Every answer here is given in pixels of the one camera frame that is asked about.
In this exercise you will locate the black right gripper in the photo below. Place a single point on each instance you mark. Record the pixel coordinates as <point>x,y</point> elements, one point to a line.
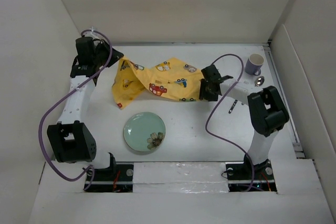
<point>203,94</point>

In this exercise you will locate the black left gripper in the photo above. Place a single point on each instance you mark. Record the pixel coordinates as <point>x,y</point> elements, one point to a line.
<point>102,45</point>

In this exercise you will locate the yellow car print cloth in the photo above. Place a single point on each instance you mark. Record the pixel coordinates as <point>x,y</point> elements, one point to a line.
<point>172,79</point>

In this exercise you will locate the green floral plate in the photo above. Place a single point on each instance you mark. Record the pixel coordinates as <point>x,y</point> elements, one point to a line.
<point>144,132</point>

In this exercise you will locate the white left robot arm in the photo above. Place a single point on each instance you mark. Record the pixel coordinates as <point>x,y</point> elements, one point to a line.
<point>70,139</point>

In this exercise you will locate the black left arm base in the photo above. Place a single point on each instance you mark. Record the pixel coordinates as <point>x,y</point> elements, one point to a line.
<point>119,180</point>

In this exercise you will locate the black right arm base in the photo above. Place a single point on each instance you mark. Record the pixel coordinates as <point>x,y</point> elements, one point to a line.
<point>239,177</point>

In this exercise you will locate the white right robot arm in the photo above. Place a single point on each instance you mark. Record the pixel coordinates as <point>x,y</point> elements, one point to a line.
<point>268,113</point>

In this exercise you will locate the purple mug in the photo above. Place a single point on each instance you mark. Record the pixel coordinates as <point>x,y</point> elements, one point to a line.
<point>254,64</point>

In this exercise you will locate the metal fork black handle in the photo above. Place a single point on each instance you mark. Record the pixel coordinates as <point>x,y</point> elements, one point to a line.
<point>232,107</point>

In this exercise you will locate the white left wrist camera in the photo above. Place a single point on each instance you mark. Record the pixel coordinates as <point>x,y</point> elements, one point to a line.
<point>91,32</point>

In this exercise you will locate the metal spoon black handle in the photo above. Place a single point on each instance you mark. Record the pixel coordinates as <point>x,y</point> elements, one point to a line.
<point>259,81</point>

